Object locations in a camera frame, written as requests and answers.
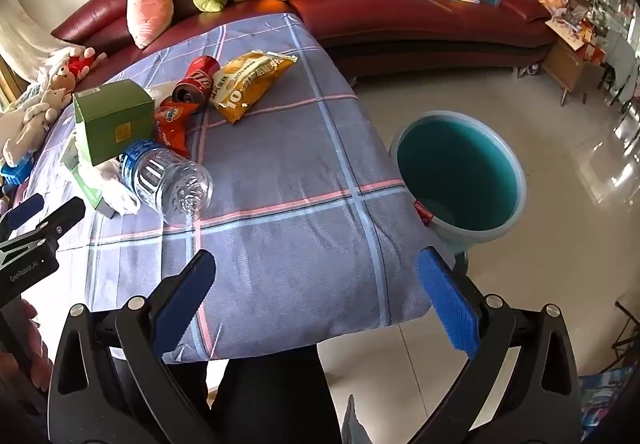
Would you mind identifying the green white food tub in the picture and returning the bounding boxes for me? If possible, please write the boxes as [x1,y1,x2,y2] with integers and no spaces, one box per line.
[62,134,118,220]

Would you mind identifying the white tissue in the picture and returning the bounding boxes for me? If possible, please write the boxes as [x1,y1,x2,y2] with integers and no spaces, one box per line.
[95,158,142,219]

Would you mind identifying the dining chairs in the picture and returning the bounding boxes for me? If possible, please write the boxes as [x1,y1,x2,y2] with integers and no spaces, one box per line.
[595,31,640,115]

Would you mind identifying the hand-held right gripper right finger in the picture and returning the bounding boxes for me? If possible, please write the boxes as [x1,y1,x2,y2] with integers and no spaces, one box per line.
[416,245,583,444]

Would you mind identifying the bear plush with red clothes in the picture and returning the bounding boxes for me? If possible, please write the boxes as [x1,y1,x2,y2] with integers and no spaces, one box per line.
[47,48,108,92]

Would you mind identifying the colourful play mat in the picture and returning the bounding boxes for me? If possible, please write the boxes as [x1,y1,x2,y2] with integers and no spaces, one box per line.
[580,364,632,441]

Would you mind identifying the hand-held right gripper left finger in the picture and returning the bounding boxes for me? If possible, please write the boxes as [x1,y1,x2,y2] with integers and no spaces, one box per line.
[47,249,217,444]

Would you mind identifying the pile of orange packets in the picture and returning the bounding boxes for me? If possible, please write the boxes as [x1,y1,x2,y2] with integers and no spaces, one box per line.
[520,0,601,52]

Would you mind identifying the orange snack packet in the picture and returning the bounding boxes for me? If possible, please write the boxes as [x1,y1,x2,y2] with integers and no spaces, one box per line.
[152,96,203,160]

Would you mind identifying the beige rabbit plush toy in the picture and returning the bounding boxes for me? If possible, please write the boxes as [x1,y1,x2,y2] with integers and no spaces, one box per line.
[0,66,76,170]

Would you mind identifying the blue packet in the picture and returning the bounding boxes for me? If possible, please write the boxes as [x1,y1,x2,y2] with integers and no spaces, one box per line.
[0,156,36,186]

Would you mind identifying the person's left hand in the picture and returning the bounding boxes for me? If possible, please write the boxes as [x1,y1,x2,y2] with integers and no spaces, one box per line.
[0,299,52,395]

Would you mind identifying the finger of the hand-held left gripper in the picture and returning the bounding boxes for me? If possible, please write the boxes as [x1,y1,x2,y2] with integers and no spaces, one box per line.
[0,193,45,239]
[27,196,87,247]

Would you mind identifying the dark red leather sofa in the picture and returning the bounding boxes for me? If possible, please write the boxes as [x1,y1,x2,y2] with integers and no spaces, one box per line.
[50,0,558,80]

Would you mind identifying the black folding rack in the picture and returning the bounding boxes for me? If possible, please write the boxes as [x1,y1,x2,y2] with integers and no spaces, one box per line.
[607,289,640,375]

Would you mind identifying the red drink can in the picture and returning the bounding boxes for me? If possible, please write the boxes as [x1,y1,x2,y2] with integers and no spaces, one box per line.
[171,55,222,111]

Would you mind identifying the clear plastic water bottle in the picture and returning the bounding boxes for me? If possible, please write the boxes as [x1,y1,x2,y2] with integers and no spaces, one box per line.
[119,139,214,226]

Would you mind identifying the green cardboard box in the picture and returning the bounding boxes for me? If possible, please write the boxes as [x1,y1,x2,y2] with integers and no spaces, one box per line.
[72,79,157,167]

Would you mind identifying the teal plastic bucket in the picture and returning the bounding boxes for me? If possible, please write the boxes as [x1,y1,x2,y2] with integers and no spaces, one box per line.
[389,110,527,256]

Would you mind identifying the yellow snack bag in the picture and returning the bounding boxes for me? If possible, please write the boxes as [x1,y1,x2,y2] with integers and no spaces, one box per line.
[207,50,299,125]

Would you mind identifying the white curtain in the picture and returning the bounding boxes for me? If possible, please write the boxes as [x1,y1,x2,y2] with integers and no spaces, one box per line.
[0,0,71,90]

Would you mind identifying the wooden cabinet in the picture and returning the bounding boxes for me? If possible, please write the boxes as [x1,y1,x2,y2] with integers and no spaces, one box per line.
[542,19,608,107]

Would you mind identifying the grey cloth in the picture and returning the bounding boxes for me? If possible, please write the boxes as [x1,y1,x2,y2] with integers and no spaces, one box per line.
[341,394,376,444]

